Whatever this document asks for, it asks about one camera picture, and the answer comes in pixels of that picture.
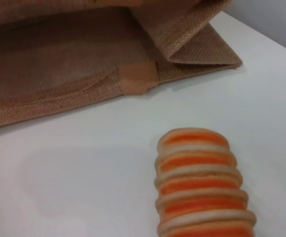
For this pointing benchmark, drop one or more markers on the brown jute handbag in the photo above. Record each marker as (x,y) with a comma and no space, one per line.
(71,61)

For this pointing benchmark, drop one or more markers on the orange striped bread loaf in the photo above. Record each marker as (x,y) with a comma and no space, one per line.
(202,187)

